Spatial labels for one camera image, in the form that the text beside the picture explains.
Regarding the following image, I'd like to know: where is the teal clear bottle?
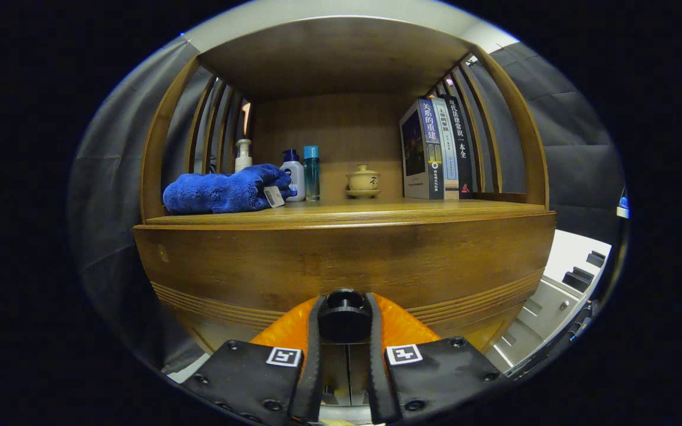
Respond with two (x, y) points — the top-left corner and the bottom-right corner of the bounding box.
(303, 145), (321, 202)

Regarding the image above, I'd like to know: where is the blue spine book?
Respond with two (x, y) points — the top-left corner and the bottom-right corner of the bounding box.
(400, 98), (446, 200)

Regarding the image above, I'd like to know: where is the wooden countertop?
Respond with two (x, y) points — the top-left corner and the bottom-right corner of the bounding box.
(146, 198), (549, 228)

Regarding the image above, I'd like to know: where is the beige lidded teacup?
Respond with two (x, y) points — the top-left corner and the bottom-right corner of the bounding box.
(345, 164), (382, 199)

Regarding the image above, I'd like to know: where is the folded blue towel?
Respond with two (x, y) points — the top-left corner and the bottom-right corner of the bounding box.
(163, 164), (298, 215)

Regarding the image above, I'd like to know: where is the black spine book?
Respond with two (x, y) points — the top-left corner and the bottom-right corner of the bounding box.
(440, 93), (477, 199)

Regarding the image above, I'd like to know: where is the white spine book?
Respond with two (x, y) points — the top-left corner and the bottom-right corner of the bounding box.
(430, 96), (460, 200)

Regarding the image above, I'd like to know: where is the white drawer cabinet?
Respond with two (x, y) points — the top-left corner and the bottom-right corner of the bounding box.
(486, 230), (613, 373)

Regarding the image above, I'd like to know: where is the white pump bottle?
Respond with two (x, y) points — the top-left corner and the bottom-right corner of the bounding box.
(234, 138), (253, 173)

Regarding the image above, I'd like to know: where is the white bottle blue cap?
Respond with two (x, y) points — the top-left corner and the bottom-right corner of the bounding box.
(280, 149), (306, 202)

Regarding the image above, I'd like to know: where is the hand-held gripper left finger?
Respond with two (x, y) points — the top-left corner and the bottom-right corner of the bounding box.
(181, 295), (326, 425)

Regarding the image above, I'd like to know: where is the wooden cabinet door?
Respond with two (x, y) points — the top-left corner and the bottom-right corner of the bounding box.
(348, 343), (371, 406)
(323, 343), (349, 406)

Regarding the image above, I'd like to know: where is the black round drawer knob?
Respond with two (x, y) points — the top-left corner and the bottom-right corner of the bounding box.
(317, 289), (372, 344)

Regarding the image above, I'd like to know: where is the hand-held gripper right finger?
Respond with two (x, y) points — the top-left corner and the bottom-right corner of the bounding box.
(366, 292), (510, 425)

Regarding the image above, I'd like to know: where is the brown wooden cabinet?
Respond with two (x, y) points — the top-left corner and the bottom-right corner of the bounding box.
(134, 15), (558, 409)

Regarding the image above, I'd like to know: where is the wooden drawer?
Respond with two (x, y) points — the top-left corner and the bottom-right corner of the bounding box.
(134, 212), (556, 356)

